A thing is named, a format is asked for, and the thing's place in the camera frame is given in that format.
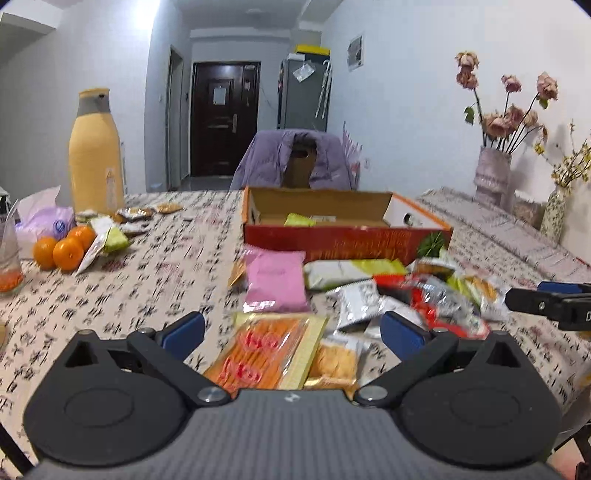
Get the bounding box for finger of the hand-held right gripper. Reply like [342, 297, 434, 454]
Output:
[538, 281, 591, 296]
[505, 288, 561, 319]

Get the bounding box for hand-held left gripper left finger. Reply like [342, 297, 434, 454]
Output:
[62, 311, 232, 408]

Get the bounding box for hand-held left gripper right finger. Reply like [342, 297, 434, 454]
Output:
[353, 311, 528, 408]

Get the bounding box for pile of mixed snack bags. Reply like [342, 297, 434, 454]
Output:
[365, 256, 513, 342]

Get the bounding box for golden cracker packet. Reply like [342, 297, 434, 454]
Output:
[305, 335, 370, 388]

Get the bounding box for small orange snack packet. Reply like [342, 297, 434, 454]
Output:
[228, 258, 247, 288]

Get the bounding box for white green snack packet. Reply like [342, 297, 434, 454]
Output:
[302, 258, 409, 291]

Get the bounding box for orange striped snack packet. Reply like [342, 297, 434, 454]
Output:
[203, 313, 329, 391]

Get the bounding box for pink snack packet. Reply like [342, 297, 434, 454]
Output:
[243, 250, 311, 313]

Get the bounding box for orange cardboard box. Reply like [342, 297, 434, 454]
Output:
[242, 186, 454, 266]

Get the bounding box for grey patterned cloth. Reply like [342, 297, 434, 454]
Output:
[416, 187, 591, 296]

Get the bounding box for patterned slim vase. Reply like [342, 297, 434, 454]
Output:
[540, 185, 570, 243]

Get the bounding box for glass jar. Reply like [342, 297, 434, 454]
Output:
[512, 190, 546, 229]

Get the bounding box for long white snack packet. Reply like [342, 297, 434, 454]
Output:
[76, 217, 114, 276]

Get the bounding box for yellow flower branches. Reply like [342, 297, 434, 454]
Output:
[534, 120, 591, 190]

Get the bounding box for pink ceramic vase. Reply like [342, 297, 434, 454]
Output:
[475, 145, 514, 210]

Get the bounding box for dried pink roses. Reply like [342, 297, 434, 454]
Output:
[455, 51, 559, 155]

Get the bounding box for purple tissue pack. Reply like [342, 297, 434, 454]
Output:
[16, 185, 77, 245]

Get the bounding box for purple puffer jacket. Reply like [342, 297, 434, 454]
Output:
[231, 129, 358, 191]

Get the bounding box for brown chair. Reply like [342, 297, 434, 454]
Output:
[283, 143, 319, 189]

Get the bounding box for pink paper bag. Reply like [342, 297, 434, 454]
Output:
[342, 122, 362, 185]

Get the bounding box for dark brown entrance door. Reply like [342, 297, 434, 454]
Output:
[190, 62, 262, 177]

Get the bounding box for yellow thermos bottle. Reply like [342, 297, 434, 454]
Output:
[68, 88, 126, 215]

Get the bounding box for grey interior door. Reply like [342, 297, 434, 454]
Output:
[166, 45, 184, 190]

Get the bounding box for grey refrigerator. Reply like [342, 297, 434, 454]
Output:
[277, 58, 332, 132]

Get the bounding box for white folded umbrella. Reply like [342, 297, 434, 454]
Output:
[315, 60, 332, 118]

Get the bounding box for white wall panel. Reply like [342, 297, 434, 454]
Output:
[347, 34, 365, 71]

